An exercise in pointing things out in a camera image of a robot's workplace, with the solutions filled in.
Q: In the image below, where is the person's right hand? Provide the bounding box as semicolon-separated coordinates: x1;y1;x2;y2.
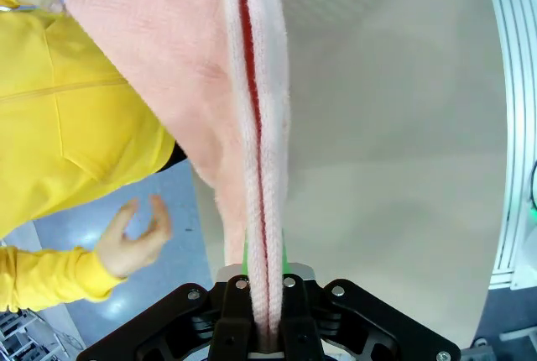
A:
95;195;173;280

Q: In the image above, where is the person's right forearm yellow sleeve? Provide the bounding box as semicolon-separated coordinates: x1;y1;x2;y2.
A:
0;245;128;312

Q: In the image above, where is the pink terry towel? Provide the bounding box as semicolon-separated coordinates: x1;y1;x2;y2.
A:
61;0;294;339

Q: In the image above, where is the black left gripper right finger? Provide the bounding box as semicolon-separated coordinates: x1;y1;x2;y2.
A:
279;230;462;361

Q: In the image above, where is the aluminium profile frame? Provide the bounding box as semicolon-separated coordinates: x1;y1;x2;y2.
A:
481;0;537;291

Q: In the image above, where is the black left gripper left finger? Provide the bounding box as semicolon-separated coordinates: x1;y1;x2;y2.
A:
77;230;257;361

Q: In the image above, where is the person's torso yellow hoodie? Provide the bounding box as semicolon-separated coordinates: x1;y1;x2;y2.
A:
0;7;177;239

